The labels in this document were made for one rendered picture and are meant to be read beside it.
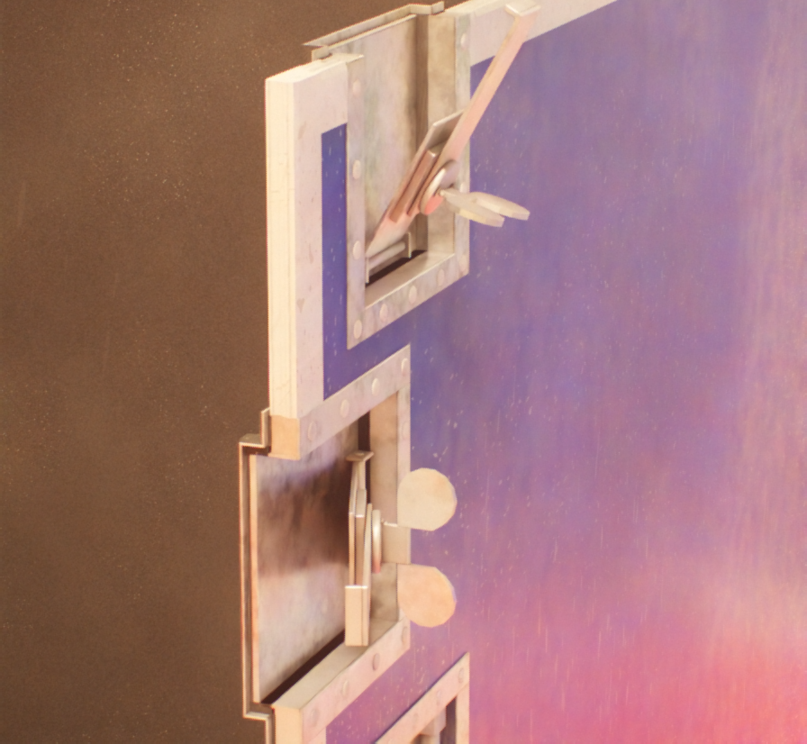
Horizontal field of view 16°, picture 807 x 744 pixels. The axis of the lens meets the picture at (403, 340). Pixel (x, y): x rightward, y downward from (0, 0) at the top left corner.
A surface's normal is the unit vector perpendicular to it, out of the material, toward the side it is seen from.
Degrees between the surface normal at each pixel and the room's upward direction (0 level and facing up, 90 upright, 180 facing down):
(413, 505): 89
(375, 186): 90
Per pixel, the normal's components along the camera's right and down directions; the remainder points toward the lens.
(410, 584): -0.44, 0.22
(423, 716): 0.93, 0.10
